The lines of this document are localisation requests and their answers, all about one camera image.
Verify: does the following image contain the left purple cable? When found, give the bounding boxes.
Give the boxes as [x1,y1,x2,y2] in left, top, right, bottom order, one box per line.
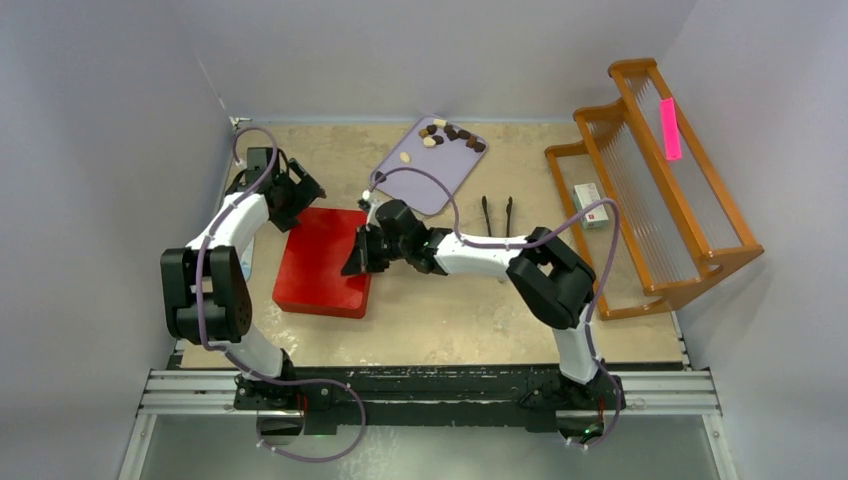
[193,127,367,465]

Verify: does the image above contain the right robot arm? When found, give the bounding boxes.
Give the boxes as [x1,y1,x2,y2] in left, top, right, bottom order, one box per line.
[341,200,625,408]

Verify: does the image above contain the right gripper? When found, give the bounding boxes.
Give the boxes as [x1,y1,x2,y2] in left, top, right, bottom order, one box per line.
[344,224,411,276]

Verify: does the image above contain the purple cable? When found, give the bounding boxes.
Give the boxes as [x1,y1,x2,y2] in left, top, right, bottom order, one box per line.
[193,127,367,465]
[368,166,624,452]

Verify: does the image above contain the blue correction tape package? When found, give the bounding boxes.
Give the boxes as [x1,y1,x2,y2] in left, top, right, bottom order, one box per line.
[240,237,255,281]

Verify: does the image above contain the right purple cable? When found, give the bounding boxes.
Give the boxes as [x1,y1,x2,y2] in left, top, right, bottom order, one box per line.
[368,166,624,452]

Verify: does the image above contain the black metal tongs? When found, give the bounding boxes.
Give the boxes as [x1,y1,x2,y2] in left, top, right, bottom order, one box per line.
[480,195,515,238]

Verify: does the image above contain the small white carton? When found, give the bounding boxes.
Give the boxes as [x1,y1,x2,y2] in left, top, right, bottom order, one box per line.
[572,183,612,231]

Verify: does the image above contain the red box lid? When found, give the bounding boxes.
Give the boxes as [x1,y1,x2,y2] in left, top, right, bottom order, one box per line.
[272,207,371,319]

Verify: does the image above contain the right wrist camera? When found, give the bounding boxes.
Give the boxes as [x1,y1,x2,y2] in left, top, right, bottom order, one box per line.
[357,190,379,212]

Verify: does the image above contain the orange wooden rack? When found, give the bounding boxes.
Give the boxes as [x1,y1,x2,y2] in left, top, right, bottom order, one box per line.
[545,58,764,320]

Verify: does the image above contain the pink sticky label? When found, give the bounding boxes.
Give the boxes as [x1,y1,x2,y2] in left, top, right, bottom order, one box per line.
[659,97,683,162]

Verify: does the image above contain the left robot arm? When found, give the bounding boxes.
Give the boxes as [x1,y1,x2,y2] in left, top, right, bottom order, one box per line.
[160,147,326,409]

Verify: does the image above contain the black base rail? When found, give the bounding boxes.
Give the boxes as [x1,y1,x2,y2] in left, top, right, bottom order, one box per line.
[140,364,720,440]

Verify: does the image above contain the lavender tray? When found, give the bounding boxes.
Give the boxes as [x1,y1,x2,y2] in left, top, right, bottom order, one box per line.
[369,115,489,216]

